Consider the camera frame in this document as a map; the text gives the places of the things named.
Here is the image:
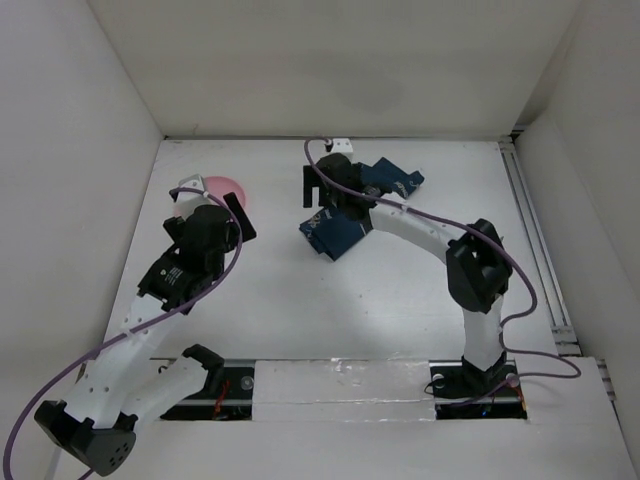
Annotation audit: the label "blue whale placemat cloth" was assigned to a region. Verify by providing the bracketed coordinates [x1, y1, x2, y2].
[299, 157, 425, 261]

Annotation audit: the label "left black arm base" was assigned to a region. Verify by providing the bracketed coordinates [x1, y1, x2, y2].
[161, 360, 256, 422]

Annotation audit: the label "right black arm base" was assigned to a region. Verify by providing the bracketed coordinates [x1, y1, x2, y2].
[424, 360, 528, 421]

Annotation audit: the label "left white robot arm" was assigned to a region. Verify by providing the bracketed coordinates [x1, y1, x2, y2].
[34, 187, 257, 477]

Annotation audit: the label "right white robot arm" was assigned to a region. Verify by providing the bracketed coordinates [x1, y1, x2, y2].
[303, 153, 513, 392]

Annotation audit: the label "pink plastic plate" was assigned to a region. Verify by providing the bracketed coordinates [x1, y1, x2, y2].
[174, 174, 246, 219]

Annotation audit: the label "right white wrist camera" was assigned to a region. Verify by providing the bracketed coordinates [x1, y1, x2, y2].
[324, 138, 354, 158]

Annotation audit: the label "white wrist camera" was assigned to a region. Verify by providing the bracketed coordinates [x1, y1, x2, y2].
[173, 174, 209, 219]
[324, 138, 354, 158]

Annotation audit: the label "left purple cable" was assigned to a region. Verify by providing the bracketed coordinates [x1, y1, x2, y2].
[0, 188, 244, 480]

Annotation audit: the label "purple cable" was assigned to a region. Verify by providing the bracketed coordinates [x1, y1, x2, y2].
[0, 188, 244, 480]
[303, 137, 584, 406]

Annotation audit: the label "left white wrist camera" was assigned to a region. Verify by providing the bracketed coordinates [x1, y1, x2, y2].
[173, 174, 209, 219]

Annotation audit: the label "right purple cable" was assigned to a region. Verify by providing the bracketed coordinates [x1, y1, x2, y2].
[303, 137, 584, 406]

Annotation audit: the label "aluminium side rail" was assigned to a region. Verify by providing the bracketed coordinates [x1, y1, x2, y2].
[498, 130, 616, 401]

